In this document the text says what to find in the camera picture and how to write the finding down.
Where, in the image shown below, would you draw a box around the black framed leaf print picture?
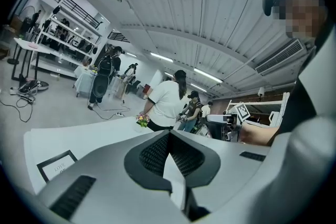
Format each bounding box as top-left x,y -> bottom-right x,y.
36,150 -> 78,183

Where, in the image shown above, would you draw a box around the black floor cable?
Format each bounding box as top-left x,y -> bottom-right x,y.
0,98 -> 34,123

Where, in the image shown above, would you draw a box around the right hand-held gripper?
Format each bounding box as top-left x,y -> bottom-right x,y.
206,103 -> 250,142

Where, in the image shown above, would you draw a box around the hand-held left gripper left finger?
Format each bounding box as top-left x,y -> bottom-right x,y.
123,130 -> 173,191

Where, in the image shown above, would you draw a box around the white shelving unit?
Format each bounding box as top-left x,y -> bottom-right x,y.
30,0 -> 104,78

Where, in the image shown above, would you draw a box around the long ceiling light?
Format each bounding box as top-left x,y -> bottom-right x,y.
193,67 -> 223,84
150,51 -> 174,63

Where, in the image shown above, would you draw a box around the table with white cloth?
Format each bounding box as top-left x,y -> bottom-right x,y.
73,65 -> 96,98

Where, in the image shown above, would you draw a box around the black and white floor device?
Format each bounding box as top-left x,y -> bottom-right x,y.
17,80 -> 50,99

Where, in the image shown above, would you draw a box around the pink flowers in white pot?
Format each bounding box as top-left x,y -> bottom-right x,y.
133,111 -> 150,133

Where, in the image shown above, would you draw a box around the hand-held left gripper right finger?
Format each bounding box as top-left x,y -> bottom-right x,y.
170,130 -> 221,188

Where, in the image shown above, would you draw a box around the ceiling air conditioner vent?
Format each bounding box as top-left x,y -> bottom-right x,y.
254,38 -> 308,76

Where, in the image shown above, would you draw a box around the person's right forearm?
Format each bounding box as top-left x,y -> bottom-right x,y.
240,123 -> 279,146

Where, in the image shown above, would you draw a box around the white high table black legs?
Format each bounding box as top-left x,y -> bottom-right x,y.
12,37 -> 55,81

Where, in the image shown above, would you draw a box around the black head-worn camera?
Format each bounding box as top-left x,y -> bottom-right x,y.
262,0 -> 276,16

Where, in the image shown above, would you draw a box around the person's black t-shirt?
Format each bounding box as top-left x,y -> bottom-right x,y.
278,78 -> 318,137

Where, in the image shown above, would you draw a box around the person's head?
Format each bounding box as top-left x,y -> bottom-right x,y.
270,0 -> 329,40

